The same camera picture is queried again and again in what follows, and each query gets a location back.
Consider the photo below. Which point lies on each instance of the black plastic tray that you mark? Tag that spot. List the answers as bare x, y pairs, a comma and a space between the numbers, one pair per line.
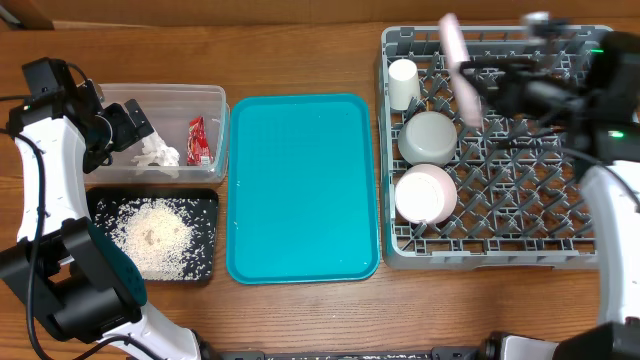
205, 195

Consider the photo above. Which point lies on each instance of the white pink-rimmed plate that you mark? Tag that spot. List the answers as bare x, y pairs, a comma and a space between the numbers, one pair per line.
456, 53

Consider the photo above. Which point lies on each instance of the grey plastic dish rack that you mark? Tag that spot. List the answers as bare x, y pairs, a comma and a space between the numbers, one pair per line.
519, 201

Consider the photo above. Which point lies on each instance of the pile of white rice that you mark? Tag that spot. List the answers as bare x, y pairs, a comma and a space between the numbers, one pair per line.
150, 240

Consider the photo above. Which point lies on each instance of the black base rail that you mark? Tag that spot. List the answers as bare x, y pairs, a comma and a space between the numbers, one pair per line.
436, 353

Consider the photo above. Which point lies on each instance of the white napkin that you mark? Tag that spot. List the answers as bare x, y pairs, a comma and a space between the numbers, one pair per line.
156, 151

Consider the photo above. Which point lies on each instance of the white bowl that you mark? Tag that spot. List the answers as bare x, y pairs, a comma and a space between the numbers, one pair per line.
428, 138

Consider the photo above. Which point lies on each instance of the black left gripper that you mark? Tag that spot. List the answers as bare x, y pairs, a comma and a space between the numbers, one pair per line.
128, 131

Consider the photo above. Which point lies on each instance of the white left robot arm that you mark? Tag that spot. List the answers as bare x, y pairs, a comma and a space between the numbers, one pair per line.
72, 279

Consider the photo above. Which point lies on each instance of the white paper cup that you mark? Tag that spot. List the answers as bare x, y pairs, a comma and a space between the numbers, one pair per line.
404, 84

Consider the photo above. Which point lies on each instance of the teal plastic tray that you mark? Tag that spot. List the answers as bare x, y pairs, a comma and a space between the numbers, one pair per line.
302, 200

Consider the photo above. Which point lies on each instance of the red snack wrapper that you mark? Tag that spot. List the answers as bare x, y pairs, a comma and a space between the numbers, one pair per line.
198, 151

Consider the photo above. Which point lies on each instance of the pink bowl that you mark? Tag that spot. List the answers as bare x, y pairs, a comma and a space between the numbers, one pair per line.
425, 194

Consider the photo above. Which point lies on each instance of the clear plastic waste bin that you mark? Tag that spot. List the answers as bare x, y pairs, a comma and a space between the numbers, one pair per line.
170, 108

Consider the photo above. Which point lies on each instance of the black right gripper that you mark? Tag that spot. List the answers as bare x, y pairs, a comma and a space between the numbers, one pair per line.
512, 77

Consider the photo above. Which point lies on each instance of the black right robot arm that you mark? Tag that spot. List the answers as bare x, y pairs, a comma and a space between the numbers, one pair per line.
600, 132

